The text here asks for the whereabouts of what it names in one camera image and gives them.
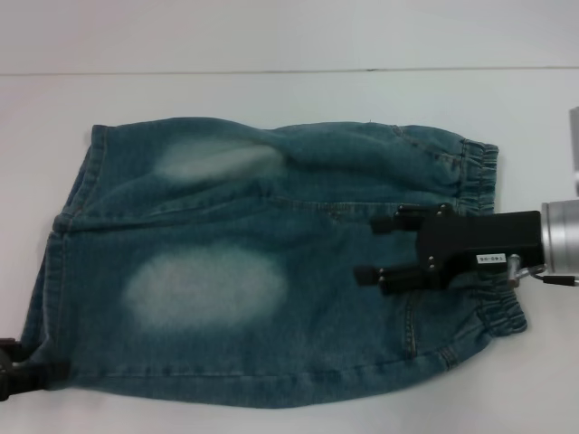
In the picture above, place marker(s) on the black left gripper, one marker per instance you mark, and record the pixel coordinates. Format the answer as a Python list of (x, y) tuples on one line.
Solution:
[(8, 380)]

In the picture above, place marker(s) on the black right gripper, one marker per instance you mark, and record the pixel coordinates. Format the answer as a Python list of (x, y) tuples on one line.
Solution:
[(479, 239)]

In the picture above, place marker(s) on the blue denim shorts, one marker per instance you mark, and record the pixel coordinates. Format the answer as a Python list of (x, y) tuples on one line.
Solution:
[(271, 325)]

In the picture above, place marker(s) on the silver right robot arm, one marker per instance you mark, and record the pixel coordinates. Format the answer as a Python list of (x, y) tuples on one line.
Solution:
[(561, 235)]

